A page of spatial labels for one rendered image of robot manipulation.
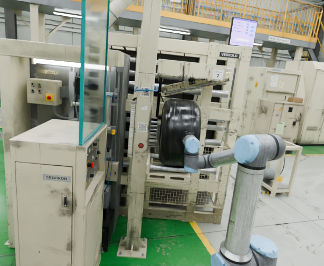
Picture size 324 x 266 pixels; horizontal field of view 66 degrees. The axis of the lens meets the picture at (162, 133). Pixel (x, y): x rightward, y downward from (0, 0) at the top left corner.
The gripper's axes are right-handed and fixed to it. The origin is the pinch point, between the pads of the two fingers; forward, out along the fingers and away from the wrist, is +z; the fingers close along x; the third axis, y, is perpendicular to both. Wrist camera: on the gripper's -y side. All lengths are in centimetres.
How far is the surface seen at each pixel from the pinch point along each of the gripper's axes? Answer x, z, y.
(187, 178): -6.8, 15.5, -34.7
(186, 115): 0.7, 6.6, 17.0
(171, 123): 11.5, 3.1, 10.2
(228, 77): -40, 56, 54
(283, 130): -279, 396, -18
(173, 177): 3.9, 22.7, -37.2
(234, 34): -121, 357, 174
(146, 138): 30.0, 22.2, -5.7
